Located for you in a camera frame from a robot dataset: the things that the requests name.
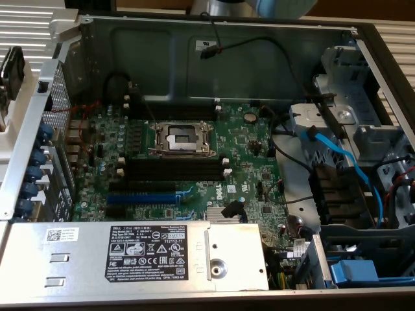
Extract blue slot retention clip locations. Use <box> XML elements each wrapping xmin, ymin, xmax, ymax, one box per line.
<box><xmin>37</xmin><ymin>124</ymin><xmax>54</xmax><ymax>143</ymax></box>
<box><xmin>16</xmin><ymin>199</ymin><xmax>35</xmax><ymax>214</ymax></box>
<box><xmin>21</xmin><ymin>181</ymin><xmax>39</xmax><ymax>198</ymax></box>
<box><xmin>25</xmin><ymin>165</ymin><xmax>43</xmax><ymax>182</ymax></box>
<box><xmin>32</xmin><ymin>148</ymin><xmax>49</xmax><ymax>166</ymax></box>

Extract black data wire plug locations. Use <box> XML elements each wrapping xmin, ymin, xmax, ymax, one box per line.
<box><xmin>220</xmin><ymin>200</ymin><xmax>244</xmax><ymax>220</ymax></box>

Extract white case sticker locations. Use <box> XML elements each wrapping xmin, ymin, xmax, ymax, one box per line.
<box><xmin>194</xmin><ymin>38</ymin><xmax>222</xmax><ymax>52</ymax></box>

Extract black wire with plug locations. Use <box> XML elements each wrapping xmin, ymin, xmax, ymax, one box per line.
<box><xmin>199</xmin><ymin>11</ymin><xmax>309</xmax><ymax>100</ymax></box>

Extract red black wire bundle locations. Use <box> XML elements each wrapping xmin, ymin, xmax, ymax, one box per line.
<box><xmin>372</xmin><ymin>155</ymin><xmax>415</xmax><ymax>208</ymax></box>

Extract black upright computer part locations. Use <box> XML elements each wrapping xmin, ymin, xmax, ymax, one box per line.
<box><xmin>0</xmin><ymin>46</ymin><xmax>26</xmax><ymax>102</ymax></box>

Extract black plastic bracket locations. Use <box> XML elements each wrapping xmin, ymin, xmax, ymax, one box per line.
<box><xmin>307</xmin><ymin>163</ymin><xmax>368</xmax><ymax>225</ymax></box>

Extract blue flat data wire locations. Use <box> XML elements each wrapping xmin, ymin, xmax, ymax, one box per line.
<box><xmin>300</xmin><ymin>124</ymin><xmax>386</xmax><ymax>227</ymax></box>

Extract green Dell motherboard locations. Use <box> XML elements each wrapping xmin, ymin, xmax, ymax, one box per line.
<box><xmin>69</xmin><ymin>102</ymin><xmax>292</xmax><ymax>259</ymax></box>

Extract silver finned chipset heatsink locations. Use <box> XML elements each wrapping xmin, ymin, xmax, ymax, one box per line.
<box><xmin>206</xmin><ymin>207</ymin><xmax>228</xmax><ymax>223</ymax></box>

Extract black printed rating label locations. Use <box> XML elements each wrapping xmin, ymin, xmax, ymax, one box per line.
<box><xmin>104</xmin><ymin>225</ymin><xmax>189</xmax><ymax>282</ymax></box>

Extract red black twisted wire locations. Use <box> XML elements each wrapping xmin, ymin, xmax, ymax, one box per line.
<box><xmin>51</xmin><ymin>100</ymin><xmax>102</xmax><ymax>153</ymax></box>

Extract black RAM slot white latches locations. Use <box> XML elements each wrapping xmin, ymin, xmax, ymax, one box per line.
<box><xmin>117</xmin><ymin>155</ymin><xmax>230</xmax><ymax>172</ymax></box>
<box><xmin>126</xmin><ymin>104</ymin><xmax>224</xmax><ymax>122</ymax></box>
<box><xmin>124</xmin><ymin>94</ymin><xmax>221</xmax><ymax>110</ymax></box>
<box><xmin>115</xmin><ymin>167</ymin><xmax>233</xmax><ymax>183</ymax></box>

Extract short black expansion slot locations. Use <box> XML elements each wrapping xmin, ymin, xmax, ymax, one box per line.
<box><xmin>104</xmin><ymin>205</ymin><xmax>128</xmax><ymax>218</ymax></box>

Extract grey metal disk bay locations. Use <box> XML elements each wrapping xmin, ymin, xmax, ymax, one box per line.
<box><xmin>288</xmin><ymin>43</ymin><xmax>415</xmax><ymax>227</ymax></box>

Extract silver CPU socket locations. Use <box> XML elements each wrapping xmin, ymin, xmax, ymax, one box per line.
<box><xmin>147</xmin><ymin>120</ymin><xmax>218</xmax><ymax>159</ymax></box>

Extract yellow green wire bundle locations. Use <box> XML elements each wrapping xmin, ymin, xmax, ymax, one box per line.
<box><xmin>270</xmin><ymin>268</ymin><xmax>293</xmax><ymax>291</ymax></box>

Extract thin metal locking lever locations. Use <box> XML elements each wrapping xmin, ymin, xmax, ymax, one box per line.
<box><xmin>137</xmin><ymin>86</ymin><xmax>158</xmax><ymax>124</ymax></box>

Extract black curved wire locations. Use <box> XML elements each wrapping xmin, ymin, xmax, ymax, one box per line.
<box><xmin>259</xmin><ymin>105</ymin><xmax>316</xmax><ymax>176</ymax></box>

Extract large silver port block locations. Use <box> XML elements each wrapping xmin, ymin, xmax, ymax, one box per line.
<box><xmin>67</xmin><ymin>119</ymin><xmax>91</xmax><ymax>133</ymax></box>
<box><xmin>64</xmin><ymin>131</ymin><xmax>88</xmax><ymax>146</ymax></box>

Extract silver power supply unit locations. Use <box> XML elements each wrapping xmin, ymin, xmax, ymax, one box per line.
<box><xmin>0</xmin><ymin>220</ymin><xmax>270</xmax><ymax>292</ymax></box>

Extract black looped wire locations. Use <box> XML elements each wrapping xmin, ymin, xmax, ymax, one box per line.
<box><xmin>102</xmin><ymin>71</ymin><xmax>133</xmax><ymax>105</ymax></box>

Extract blue plastic disk caddy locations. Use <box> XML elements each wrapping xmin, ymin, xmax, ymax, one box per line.
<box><xmin>327</xmin><ymin>258</ymin><xmax>415</xmax><ymax>289</ymax></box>

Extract blue expansion slot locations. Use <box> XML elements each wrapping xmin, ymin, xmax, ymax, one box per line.
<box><xmin>106</xmin><ymin>190</ymin><xmax>193</xmax><ymax>206</ymax></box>

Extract long black expansion slot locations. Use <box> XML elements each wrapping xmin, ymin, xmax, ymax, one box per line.
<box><xmin>108</xmin><ymin>181</ymin><xmax>178</xmax><ymax>194</ymax></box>

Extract grey open PC case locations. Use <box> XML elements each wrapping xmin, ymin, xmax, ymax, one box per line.
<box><xmin>0</xmin><ymin>9</ymin><xmax>415</xmax><ymax>305</ymax></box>

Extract white QR code sticker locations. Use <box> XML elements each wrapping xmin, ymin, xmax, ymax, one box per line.
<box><xmin>45</xmin><ymin>227</ymin><xmax>80</xmax><ymax>242</ymax></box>

